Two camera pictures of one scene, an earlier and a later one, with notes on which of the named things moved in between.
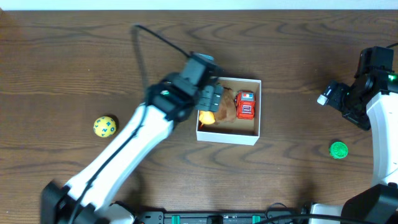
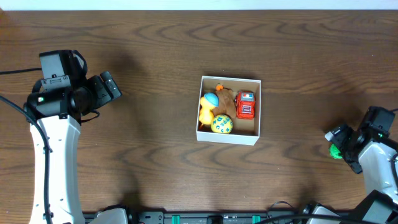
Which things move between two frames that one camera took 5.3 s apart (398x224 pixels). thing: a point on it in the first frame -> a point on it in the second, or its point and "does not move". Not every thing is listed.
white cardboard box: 240,131 does not move
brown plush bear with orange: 227,109 does not move
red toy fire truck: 245,103 does not move
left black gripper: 208,98 -> 104,89
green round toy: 338,150 does not move
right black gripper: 362,121 -> 354,163
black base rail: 222,217 does not move
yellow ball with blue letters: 104,126 -> 221,124
